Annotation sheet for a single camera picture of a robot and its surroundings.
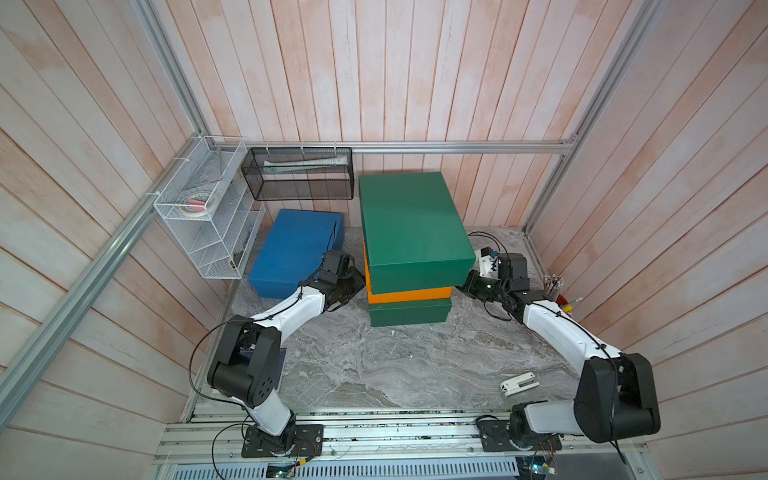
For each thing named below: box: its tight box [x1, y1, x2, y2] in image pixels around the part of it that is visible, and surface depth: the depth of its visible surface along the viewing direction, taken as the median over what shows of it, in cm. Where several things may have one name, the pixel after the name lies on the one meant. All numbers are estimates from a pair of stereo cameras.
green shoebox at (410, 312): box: [368, 298, 453, 327], surface depth 88 cm
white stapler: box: [500, 372, 540, 397], surface depth 82 cm
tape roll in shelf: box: [180, 191, 208, 217], surface depth 75 cm
